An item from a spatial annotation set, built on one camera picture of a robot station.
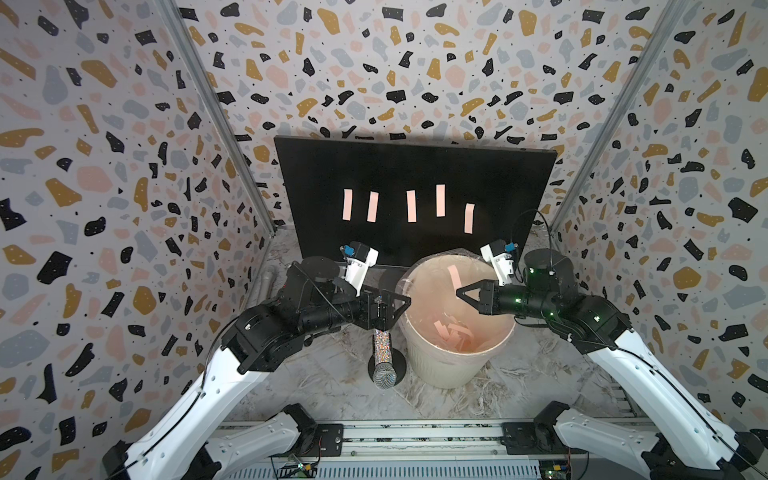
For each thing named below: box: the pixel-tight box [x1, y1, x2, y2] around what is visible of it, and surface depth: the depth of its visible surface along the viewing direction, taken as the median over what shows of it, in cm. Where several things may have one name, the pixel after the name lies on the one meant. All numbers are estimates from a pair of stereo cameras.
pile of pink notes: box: [433, 320, 474, 352], surface depth 85 cm
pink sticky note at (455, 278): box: [447, 264, 462, 297], surface depth 66 cm
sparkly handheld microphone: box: [372, 328, 397, 390], surface depth 67 cm
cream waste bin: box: [398, 254, 516, 389], surface depth 76 cm
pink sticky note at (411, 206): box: [406, 190, 417, 223], surface depth 73 cm
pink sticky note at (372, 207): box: [366, 191, 379, 223], surface depth 73 cm
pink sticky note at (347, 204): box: [342, 188, 353, 221], surface depth 73 cm
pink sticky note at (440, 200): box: [436, 184, 446, 217], surface depth 72 cm
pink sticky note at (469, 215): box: [464, 203, 475, 234], surface depth 73 cm
